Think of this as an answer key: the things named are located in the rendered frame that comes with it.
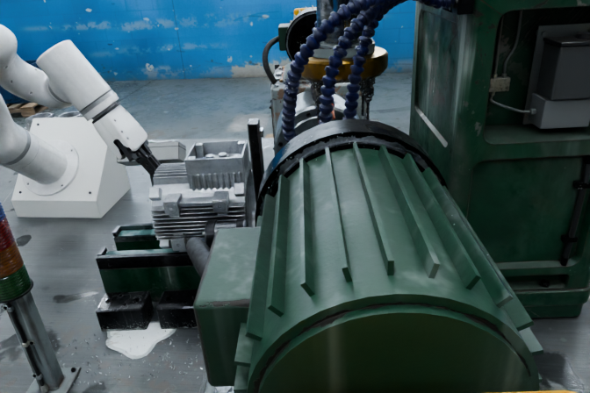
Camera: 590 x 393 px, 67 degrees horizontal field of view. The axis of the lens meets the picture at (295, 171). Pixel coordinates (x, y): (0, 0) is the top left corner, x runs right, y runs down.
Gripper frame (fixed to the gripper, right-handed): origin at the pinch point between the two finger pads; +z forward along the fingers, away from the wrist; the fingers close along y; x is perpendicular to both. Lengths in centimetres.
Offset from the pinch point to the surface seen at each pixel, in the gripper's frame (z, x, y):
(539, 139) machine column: 29, 72, 23
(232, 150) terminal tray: 7.0, 18.4, 1.4
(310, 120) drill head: 15.5, 34.4, -14.8
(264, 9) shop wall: 6, -19, -556
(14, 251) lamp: -7.0, -8.8, 36.0
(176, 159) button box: 4.8, -1.3, -14.4
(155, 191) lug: 2.8, 3.7, 12.8
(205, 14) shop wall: -33, -94, -566
